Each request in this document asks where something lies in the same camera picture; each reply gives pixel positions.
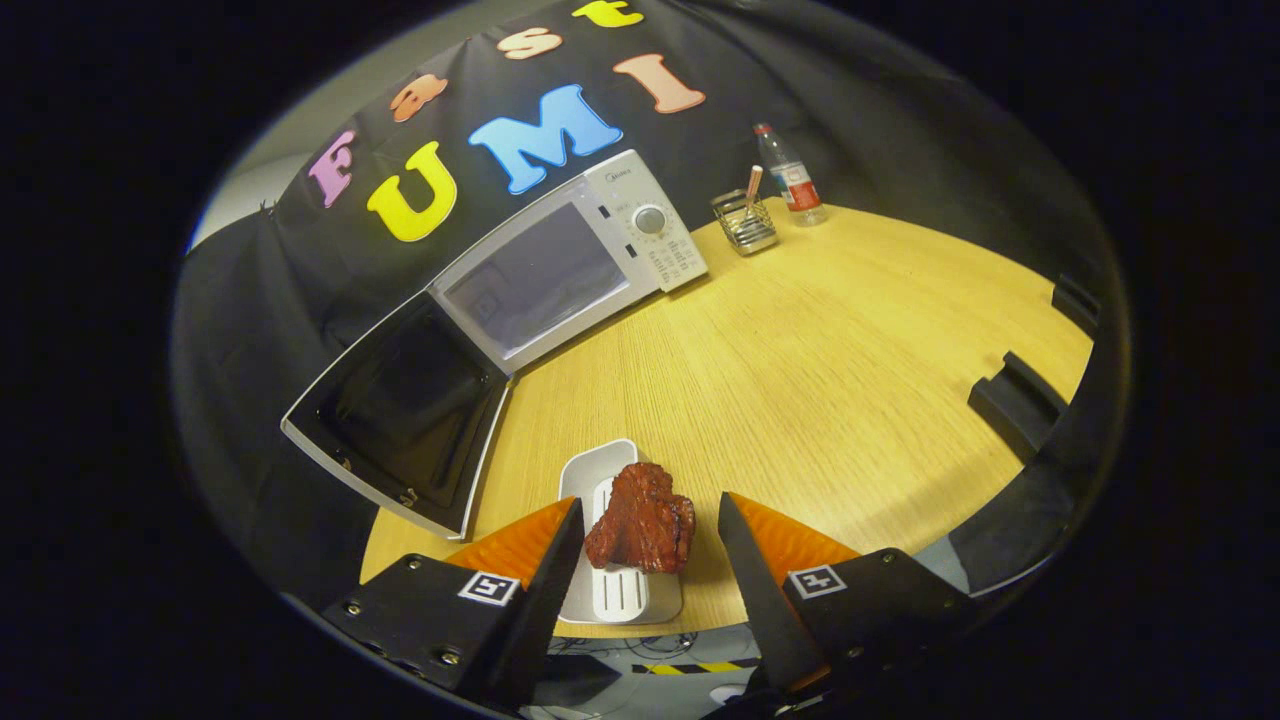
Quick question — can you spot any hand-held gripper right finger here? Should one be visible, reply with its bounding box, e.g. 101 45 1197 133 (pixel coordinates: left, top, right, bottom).
716 491 976 696

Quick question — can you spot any black chair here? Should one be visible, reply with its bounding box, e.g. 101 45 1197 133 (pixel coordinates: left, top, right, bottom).
967 351 1069 463
1051 274 1101 339

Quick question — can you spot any white ridged tray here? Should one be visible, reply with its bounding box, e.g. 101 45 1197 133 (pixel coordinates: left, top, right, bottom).
555 439 685 626

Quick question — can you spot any white toaster oven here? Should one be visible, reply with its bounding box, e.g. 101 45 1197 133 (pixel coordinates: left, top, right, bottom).
280 149 709 541

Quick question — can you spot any yellow black floor tape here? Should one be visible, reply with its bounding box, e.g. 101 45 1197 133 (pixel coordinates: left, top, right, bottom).
632 658 763 676

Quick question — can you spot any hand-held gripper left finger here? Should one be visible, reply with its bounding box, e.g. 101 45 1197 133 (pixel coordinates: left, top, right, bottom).
320 497 586 711

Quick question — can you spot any metal wire basket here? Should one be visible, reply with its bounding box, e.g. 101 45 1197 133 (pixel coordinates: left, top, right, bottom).
711 189 779 257

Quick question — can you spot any black backdrop cloth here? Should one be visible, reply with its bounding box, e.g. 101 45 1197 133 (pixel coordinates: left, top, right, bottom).
170 0 1126 601

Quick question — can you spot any clear plastic water bottle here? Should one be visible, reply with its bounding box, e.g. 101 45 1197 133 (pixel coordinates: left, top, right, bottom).
752 123 829 228

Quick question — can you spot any red meat piece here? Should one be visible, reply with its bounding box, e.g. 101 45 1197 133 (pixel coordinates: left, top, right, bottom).
584 462 697 575

